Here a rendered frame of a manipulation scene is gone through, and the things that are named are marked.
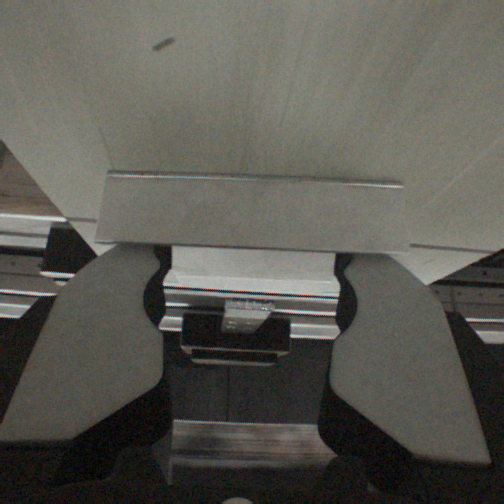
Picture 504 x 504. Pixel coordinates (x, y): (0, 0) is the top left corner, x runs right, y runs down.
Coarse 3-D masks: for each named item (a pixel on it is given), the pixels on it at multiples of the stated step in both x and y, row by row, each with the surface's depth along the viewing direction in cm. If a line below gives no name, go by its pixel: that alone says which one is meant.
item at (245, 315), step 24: (240, 312) 29; (264, 312) 28; (192, 336) 41; (216, 336) 41; (240, 336) 41; (264, 336) 41; (288, 336) 42; (216, 360) 41; (240, 360) 41; (264, 360) 42
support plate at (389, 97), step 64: (0, 0) 6; (64, 0) 6; (128, 0) 6; (192, 0) 6; (256, 0) 6; (320, 0) 6; (384, 0) 5; (448, 0) 5; (0, 64) 7; (64, 64) 7; (128, 64) 7; (192, 64) 7; (256, 64) 7; (320, 64) 7; (384, 64) 7; (448, 64) 7; (0, 128) 9; (64, 128) 9; (128, 128) 9; (192, 128) 9; (256, 128) 9; (320, 128) 9; (384, 128) 9; (448, 128) 8; (64, 192) 12; (448, 192) 11; (448, 256) 17
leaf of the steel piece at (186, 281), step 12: (180, 276) 21; (192, 276) 21; (228, 288) 23; (240, 288) 23; (252, 288) 23; (264, 288) 23; (276, 288) 22; (288, 288) 22; (300, 288) 22; (312, 288) 22; (324, 288) 22
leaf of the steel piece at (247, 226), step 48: (144, 192) 11; (192, 192) 11; (240, 192) 11; (288, 192) 11; (336, 192) 11; (384, 192) 11; (96, 240) 10; (144, 240) 10; (192, 240) 10; (240, 240) 10; (288, 240) 10; (336, 240) 10; (384, 240) 10
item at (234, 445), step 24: (192, 432) 22; (216, 432) 22; (240, 432) 22; (264, 432) 22; (288, 432) 22; (312, 432) 22; (192, 456) 21; (216, 456) 21; (240, 456) 22; (264, 456) 22; (288, 456) 22; (312, 456) 22; (168, 480) 20; (192, 480) 20; (216, 480) 20; (240, 480) 20; (264, 480) 20; (288, 480) 21; (312, 480) 21
